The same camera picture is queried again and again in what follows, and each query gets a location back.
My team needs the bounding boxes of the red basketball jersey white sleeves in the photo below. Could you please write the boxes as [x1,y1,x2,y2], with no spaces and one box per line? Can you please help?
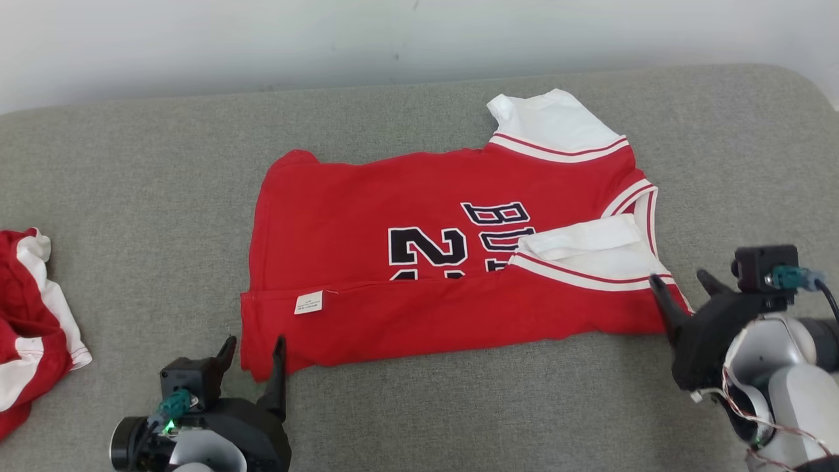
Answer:
[240,88,694,383]

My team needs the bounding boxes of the red shorts white side stripe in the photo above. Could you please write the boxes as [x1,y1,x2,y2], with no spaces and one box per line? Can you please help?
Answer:
[0,227,93,441]

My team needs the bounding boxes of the grey fabric sofa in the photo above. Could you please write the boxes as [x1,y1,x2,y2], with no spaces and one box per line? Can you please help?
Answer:
[0,64,839,472]

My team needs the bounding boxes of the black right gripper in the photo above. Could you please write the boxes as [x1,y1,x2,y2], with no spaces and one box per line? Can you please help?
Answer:
[649,269,787,394]

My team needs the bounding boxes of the teal plug right camera cable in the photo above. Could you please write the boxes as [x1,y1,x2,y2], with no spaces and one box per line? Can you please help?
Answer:
[770,264,839,322]

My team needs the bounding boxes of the teal plug camera cable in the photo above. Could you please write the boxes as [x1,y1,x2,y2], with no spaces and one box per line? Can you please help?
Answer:
[149,389,197,433]
[770,264,839,322]

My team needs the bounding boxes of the thin red white wire bundle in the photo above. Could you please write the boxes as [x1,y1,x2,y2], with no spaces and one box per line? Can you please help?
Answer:
[720,366,834,470]

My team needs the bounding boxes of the teal plug left camera cable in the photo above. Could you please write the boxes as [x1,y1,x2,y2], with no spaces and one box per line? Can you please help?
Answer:
[149,389,197,433]

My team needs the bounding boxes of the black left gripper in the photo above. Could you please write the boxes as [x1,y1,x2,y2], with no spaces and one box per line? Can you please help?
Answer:
[172,336,292,472]

